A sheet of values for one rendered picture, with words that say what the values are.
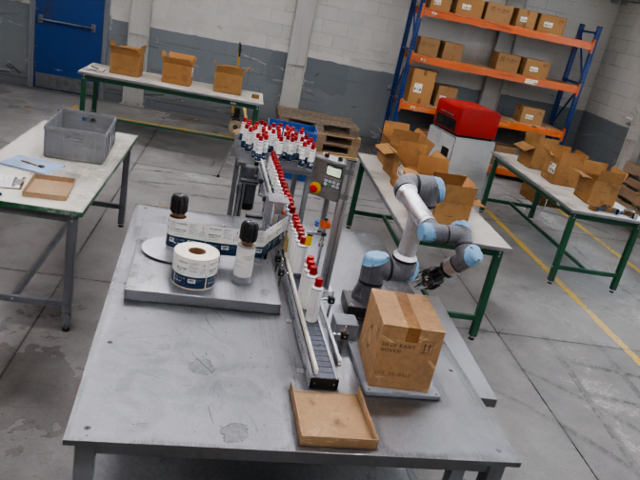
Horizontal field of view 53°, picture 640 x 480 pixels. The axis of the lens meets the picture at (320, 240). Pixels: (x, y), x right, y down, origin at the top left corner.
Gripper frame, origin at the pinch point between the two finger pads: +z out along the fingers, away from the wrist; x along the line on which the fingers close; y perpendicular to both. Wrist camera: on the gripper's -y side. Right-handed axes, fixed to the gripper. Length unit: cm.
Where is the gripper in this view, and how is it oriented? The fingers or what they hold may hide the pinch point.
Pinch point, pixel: (417, 286)
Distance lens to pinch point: 277.1
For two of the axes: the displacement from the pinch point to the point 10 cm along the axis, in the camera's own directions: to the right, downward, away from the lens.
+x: 3.7, 9.0, -2.3
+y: -7.3, 1.3, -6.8
